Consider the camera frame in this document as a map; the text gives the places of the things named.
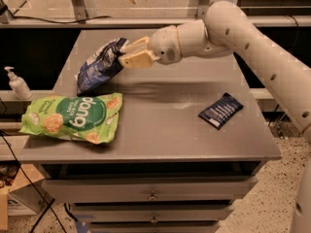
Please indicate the left metal bracket post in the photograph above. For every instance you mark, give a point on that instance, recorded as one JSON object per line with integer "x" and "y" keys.
{"x": 79, "y": 8}

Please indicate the white pump dispenser bottle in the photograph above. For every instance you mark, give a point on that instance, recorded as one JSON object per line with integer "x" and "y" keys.
{"x": 18, "y": 84}

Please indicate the blue chip bag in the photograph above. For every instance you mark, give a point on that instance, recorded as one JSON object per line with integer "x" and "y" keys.
{"x": 101, "y": 67}

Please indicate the cardboard box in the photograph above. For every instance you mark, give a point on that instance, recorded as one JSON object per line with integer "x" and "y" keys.
{"x": 19, "y": 197}

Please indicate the bottom grey drawer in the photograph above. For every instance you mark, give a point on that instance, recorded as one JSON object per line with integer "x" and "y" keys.
{"x": 161, "y": 227}

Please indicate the small dark blue snack packet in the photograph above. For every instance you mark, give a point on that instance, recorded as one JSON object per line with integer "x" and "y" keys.
{"x": 221, "y": 111}

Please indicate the grey drawer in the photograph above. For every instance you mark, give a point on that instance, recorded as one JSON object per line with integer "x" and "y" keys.
{"x": 152, "y": 213}
{"x": 148, "y": 190}
{"x": 161, "y": 227}

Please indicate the grey drawer cabinet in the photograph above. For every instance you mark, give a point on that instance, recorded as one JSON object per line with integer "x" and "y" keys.
{"x": 160, "y": 134}

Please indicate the green rice chip bag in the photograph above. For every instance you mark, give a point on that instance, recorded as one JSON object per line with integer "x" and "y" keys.
{"x": 91, "y": 119}

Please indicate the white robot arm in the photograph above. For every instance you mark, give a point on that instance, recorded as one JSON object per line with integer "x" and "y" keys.
{"x": 226, "y": 29}

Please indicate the middle grey drawer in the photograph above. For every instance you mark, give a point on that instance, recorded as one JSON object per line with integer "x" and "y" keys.
{"x": 152, "y": 213}

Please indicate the top grey drawer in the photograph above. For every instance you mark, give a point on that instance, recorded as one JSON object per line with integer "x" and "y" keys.
{"x": 148, "y": 190}

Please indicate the grey metal shelf rail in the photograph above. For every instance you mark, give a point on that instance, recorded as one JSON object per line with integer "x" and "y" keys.
{"x": 112, "y": 22}

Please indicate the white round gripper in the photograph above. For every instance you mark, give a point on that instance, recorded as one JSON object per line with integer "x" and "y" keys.
{"x": 163, "y": 45}

